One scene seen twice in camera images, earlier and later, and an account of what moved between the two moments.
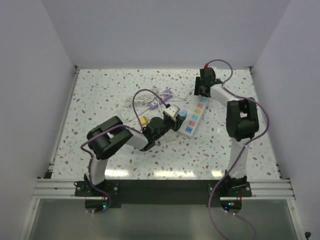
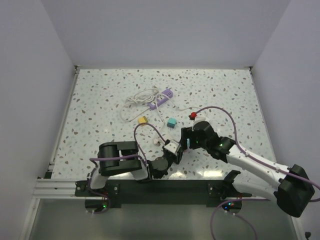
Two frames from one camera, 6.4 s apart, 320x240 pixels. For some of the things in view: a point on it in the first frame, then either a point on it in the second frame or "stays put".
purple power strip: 165,96 stays put
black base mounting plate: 163,193 stays put
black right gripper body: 198,84 to 188,133
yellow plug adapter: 144,120 stays put
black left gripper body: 168,124 to 175,159
